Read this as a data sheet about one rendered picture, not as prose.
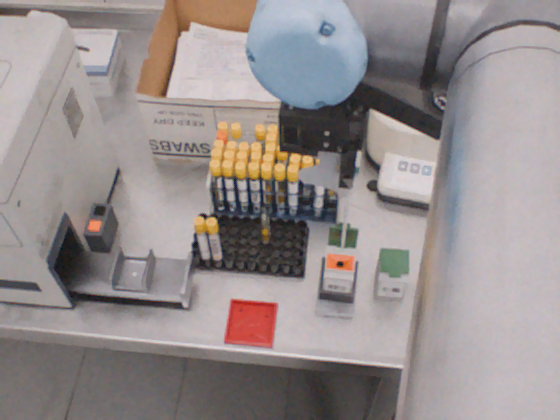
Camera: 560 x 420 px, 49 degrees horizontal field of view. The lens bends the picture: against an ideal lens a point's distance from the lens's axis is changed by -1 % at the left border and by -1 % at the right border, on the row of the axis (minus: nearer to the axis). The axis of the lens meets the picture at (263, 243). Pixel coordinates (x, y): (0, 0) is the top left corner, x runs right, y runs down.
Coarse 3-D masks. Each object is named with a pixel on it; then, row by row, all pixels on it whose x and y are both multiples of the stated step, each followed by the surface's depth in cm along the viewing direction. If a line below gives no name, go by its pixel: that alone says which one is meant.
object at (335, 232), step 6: (330, 228) 83; (336, 228) 83; (342, 228) 83; (348, 228) 82; (354, 228) 82; (330, 234) 84; (336, 234) 84; (348, 234) 83; (354, 234) 83; (330, 240) 85; (336, 240) 85; (348, 240) 84; (354, 240) 84; (336, 246) 85; (348, 246) 85; (354, 246) 85
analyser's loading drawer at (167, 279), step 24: (72, 264) 90; (96, 264) 90; (120, 264) 88; (144, 264) 89; (168, 264) 89; (192, 264) 88; (72, 288) 88; (96, 288) 87; (120, 288) 86; (144, 288) 85; (168, 288) 87
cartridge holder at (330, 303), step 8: (320, 272) 91; (320, 280) 90; (320, 288) 87; (352, 288) 86; (320, 296) 87; (328, 296) 87; (336, 296) 87; (344, 296) 86; (352, 296) 86; (320, 304) 88; (328, 304) 88; (336, 304) 88; (344, 304) 88; (352, 304) 87; (320, 312) 88; (328, 312) 87; (336, 312) 87; (344, 312) 87; (352, 312) 87
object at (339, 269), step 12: (336, 252) 85; (348, 252) 85; (336, 264) 84; (348, 264) 84; (324, 276) 84; (336, 276) 84; (348, 276) 84; (324, 288) 86; (336, 288) 86; (348, 288) 85
